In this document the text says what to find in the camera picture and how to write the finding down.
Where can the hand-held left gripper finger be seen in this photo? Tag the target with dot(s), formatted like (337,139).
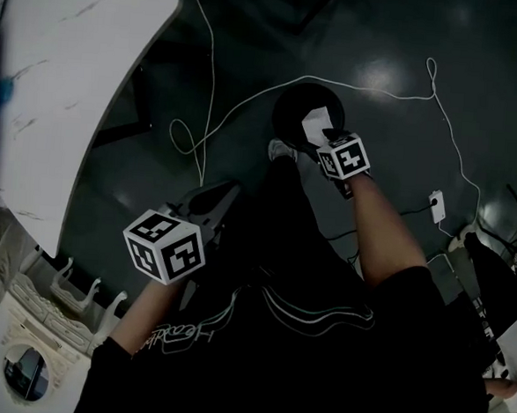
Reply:
(225,212)
(211,189)

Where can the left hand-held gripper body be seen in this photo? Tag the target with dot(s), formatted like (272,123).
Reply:
(163,247)

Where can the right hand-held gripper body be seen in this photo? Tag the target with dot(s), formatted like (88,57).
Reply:
(345,159)

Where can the clear plastic bag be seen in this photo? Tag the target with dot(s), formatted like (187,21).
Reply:
(315,121)

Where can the black round waste bin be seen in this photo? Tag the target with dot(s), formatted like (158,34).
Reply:
(291,111)

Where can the person's left forearm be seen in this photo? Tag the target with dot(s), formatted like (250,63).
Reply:
(145,317)

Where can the person's right forearm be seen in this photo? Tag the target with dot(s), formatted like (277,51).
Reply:
(384,236)

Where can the white marble square table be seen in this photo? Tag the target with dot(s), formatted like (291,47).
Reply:
(73,78)

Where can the person's black trousers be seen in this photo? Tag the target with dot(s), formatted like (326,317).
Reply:
(280,211)

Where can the person's grey sneaker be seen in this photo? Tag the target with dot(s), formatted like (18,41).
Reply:
(282,150)

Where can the white power strip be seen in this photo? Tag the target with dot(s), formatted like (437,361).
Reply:
(436,207)

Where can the white ornate dresser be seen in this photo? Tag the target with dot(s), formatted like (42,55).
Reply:
(33,331)

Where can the person's black shirt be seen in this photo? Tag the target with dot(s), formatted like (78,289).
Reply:
(273,370)

